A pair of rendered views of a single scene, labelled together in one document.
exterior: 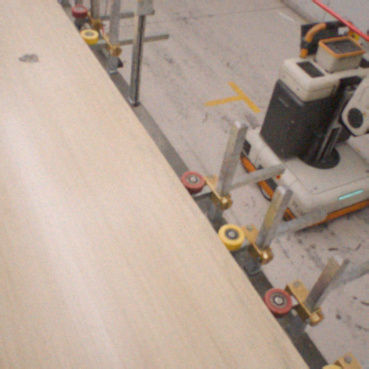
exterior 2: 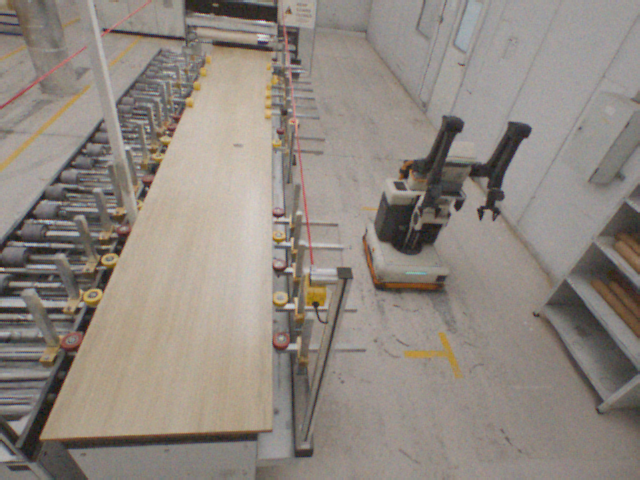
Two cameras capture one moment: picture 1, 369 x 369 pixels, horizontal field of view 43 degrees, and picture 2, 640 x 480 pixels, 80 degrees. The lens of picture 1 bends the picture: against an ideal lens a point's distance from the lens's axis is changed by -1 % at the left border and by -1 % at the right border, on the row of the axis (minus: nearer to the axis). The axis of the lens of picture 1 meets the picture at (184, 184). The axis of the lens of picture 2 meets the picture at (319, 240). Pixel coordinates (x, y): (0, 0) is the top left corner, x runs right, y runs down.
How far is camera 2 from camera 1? 1.32 m
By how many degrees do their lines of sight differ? 19
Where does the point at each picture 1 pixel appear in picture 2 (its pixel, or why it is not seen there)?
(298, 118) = (387, 214)
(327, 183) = (401, 261)
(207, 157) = (345, 236)
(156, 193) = (256, 211)
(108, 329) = (196, 248)
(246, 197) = (356, 262)
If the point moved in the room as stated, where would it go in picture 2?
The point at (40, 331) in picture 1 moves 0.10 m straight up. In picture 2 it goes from (170, 239) to (168, 226)
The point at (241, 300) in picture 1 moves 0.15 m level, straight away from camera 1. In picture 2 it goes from (262, 258) to (283, 248)
